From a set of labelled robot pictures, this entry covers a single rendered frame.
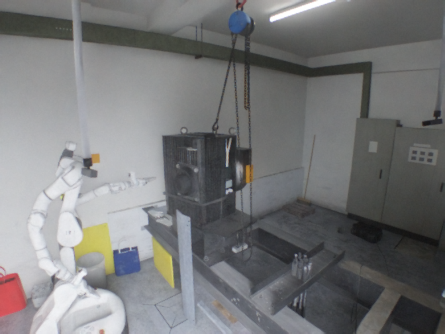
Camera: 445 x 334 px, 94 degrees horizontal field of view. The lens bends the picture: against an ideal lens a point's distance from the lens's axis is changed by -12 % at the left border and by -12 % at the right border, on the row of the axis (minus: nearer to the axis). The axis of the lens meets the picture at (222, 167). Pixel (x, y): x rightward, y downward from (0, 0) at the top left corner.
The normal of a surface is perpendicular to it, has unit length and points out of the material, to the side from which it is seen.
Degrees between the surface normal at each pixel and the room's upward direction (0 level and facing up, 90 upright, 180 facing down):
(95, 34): 90
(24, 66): 90
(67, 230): 90
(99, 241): 87
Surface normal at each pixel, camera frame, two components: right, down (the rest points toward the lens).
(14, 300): 0.64, 0.19
